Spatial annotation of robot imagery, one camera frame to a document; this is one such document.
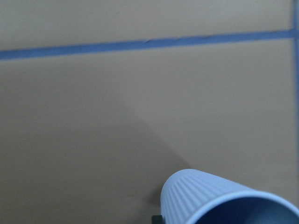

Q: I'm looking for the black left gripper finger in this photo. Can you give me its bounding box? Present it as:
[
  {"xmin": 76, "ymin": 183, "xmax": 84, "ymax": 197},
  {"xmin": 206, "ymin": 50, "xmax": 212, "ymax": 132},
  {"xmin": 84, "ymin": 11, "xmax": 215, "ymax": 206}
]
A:
[{"xmin": 151, "ymin": 215, "xmax": 163, "ymax": 224}]

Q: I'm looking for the blue ribbed cup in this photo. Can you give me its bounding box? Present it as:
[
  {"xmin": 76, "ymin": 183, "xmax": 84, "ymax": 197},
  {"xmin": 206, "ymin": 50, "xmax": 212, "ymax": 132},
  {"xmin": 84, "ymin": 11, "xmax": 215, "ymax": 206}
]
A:
[{"xmin": 160, "ymin": 169, "xmax": 299, "ymax": 224}]

